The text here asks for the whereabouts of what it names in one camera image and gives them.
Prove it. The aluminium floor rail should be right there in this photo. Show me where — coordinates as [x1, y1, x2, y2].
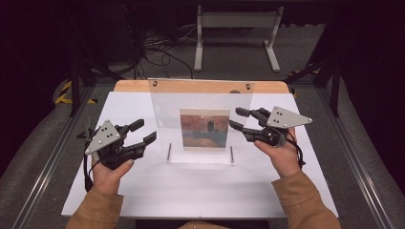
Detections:
[314, 85, 396, 229]
[11, 85, 97, 229]

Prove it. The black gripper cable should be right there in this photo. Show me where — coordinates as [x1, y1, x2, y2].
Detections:
[282, 128, 308, 169]
[82, 152, 95, 194]

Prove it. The white table sheet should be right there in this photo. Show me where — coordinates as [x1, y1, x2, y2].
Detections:
[61, 91, 339, 219]

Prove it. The white metal floor stand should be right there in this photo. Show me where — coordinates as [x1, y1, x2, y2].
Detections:
[193, 5, 286, 73]

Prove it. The person's right hand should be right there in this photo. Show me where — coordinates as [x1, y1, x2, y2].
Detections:
[253, 127, 302, 178]

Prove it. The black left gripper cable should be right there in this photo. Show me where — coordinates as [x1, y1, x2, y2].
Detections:
[82, 152, 95, 194]

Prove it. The black floor cable bundle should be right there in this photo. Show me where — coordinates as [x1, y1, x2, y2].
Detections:
[126, 6, 196, 80]

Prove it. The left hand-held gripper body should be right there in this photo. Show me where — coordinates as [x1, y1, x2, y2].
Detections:
[84, 119, 147, 171]

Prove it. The yellow black hazard tape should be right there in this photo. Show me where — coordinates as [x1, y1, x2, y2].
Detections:
[54, 80, 98, 106]
[288, 66, 320, 78]

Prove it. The postcard with painting print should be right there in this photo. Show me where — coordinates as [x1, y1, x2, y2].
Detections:
[179, 108, 231, 152]

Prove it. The black tripod stand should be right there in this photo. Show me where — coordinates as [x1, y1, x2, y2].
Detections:
[65, 9, 126, 117]
[284, 56, 342, 117]

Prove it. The person's left hand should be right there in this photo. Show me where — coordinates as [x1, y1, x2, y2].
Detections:
[91, 156, 135, 196]

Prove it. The clear acrylic photo frame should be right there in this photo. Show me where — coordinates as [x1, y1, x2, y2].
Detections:
[147, 78, 256, 165]

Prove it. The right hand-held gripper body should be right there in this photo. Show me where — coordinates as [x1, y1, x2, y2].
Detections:
[243, 106, 313, 148]

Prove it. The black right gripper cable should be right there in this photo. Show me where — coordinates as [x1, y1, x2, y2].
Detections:
[282, 128, 308, 169]

